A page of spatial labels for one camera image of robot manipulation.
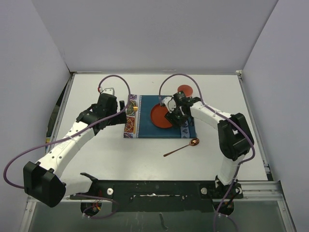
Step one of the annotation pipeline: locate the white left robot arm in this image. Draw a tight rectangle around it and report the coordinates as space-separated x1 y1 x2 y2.
23 88 126 207

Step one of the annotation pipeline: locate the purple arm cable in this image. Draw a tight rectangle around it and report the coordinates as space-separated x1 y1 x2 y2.
2 74 132 219
158 73 256 232

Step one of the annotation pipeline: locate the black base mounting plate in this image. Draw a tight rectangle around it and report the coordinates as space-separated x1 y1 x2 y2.
70 180 243 216

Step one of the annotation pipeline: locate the pink plastic cup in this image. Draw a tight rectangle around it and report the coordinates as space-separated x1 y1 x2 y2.
177 85 193 97

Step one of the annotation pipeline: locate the copper spoon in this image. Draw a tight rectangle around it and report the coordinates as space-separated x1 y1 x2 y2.
163 138 200 157

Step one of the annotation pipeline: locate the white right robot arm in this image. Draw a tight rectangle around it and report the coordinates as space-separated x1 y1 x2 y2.
159 91 254 198

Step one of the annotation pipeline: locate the copper fork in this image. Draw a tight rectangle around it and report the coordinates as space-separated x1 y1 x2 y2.
133 106 138 134

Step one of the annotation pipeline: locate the blue patterned placemat cloth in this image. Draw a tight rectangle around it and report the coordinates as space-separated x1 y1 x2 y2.
123 94 196 139

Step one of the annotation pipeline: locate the red round plate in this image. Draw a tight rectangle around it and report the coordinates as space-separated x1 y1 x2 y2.
150 103 172 129

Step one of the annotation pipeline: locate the aluminium front rail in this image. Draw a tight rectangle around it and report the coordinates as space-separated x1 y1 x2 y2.
26 180 284 203

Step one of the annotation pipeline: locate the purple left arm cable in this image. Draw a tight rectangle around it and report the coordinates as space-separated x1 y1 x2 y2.
2 74 132 219

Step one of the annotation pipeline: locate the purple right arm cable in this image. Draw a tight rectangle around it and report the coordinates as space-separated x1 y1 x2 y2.
158 73 256 232

